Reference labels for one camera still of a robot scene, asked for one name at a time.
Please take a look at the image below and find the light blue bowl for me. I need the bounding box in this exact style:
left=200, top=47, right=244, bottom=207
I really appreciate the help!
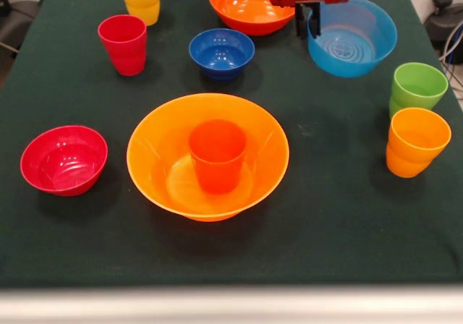
left=306, top=0, right=398, bottom=78

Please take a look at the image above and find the dark grey pedestal base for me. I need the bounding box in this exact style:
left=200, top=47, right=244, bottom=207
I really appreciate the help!
left=422, top=0, right=463, bottom=46
left=0, top=0, right=41, bottom=56

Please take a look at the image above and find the dark blue bowl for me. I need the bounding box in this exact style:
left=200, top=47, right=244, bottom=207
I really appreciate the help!
left=188, top=27, right=255, bottom=82

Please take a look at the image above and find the pink-red cup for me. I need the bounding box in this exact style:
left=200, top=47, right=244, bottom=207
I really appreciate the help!
left=97, top=14, right=148, bottom=77

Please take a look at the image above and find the large orange bowl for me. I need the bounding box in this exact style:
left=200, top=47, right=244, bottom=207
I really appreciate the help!
left=126, top=93, right=290, bottom=223

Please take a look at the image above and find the orange cup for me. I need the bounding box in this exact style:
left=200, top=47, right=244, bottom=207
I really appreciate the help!
left=385, top=107, right=452, bottom=179

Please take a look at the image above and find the red-orange cup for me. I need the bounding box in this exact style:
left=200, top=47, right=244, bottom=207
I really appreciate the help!
left=188, top=119, right=247, bottom=195

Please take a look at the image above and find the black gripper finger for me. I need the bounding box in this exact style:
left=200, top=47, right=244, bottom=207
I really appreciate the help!
left=294, top=1, right=309, bottom=40
left=307, top=1, right=323, bottom=38

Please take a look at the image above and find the tangle of cables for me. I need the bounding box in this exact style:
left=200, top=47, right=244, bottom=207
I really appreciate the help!
left=439, top=20, right=463, bottom=82

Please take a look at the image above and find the dark green tablecloth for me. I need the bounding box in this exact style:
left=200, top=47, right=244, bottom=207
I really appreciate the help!
left=0, top=0, right=463, bottom=289

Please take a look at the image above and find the pink-red bowl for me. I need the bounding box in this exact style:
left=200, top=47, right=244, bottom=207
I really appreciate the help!
left=20, top=124, right=109, bottom=197

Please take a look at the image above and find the yellow cup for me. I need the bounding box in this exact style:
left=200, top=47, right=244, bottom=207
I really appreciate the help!
left=117, top=0, right=162, bottom=27

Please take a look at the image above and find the green cup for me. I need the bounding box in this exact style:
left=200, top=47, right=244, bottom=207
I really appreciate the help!
left=388, top=62, right=449, bottom=119

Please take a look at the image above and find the large red-orange bowl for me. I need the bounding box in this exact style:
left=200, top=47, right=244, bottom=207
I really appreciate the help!
left=208, top=0, right=296, bottom=37

